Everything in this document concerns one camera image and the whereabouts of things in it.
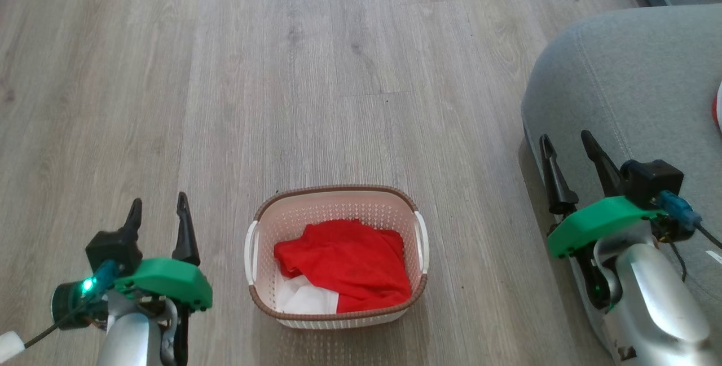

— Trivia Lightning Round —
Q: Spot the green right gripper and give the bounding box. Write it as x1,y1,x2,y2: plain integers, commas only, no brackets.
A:
539,130,661,258

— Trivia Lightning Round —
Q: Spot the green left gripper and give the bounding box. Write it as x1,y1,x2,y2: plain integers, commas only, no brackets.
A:
115,192,213,311

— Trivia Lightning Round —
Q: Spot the red and white cloth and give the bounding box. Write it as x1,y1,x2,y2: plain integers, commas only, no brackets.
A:
274,219,412,315
711,80,722,133

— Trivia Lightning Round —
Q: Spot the grey fabric sofa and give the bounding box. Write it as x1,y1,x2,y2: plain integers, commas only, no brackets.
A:
521,4,722,355

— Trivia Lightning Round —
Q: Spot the white brown-rimmed laundry basket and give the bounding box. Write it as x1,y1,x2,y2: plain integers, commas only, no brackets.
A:
244,185,430,330

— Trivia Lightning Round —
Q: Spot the blue left camera connector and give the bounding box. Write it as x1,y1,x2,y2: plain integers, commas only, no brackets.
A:
92,260,120,299

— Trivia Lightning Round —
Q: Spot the blue camera connector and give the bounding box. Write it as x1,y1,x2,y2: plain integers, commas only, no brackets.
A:
92,260,120,299
657,190,703,227

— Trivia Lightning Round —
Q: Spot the blue right camera connector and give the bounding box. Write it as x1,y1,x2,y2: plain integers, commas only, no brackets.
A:
657,190,703,227

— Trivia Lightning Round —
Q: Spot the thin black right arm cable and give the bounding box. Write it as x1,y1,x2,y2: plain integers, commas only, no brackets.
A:
670,241,688,283

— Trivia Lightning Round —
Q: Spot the black right camera cable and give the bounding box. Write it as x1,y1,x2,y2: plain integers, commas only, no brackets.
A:
697,223,722,249

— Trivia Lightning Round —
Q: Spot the black camera cable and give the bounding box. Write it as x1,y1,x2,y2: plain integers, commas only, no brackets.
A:
0,298,94,362
697,223,722,249

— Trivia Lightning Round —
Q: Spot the black left camera cable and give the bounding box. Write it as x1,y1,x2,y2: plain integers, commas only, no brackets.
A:
0,298,94,362

